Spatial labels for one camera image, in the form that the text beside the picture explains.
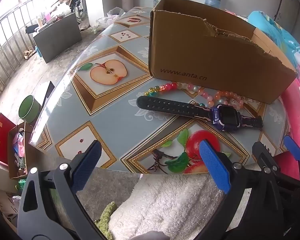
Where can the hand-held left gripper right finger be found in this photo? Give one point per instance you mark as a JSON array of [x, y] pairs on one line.
[[215, 167]]

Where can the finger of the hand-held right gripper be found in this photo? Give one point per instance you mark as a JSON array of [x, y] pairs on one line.
[[293, 148], [261, 152]]

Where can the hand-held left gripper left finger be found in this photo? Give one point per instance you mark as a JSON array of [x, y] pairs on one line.
[[86, 165]]

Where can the brown cardboard box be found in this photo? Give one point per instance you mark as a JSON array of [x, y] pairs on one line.
[[202, 55]]

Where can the grey fuzzy cloth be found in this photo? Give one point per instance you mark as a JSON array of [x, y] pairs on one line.
[[107, 190]]

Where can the pink blanket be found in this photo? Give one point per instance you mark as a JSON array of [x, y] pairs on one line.
[[297, 110]]

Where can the green fuzzy cloth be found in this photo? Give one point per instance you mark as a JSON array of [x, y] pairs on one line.
[[106, 216]]

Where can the white fleece garment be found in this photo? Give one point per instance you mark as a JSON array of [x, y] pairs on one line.
[[170, 205]]

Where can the cardboard box of clutter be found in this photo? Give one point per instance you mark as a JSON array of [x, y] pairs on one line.
[[16, 152]]

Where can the green bucket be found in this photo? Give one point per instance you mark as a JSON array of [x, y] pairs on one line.
[[28, 108]]

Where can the red paper bag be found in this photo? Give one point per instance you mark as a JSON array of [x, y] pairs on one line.
[[2, 140]]

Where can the blue patterned blanket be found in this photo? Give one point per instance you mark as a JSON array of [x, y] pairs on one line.
[[272, 27]]

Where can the grey cabinet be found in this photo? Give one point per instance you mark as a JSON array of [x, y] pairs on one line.
[[57, 38]]

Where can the white wardrobe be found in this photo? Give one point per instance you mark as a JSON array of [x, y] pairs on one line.
[[287, 5]]

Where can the metal railing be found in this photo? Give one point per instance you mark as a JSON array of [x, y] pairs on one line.
[[5, 42]]

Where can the white plastic bag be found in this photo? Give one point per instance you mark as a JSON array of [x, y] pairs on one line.
[[110, 17]]

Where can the wheelchair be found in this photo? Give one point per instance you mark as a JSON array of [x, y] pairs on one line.
[[78, 5]]

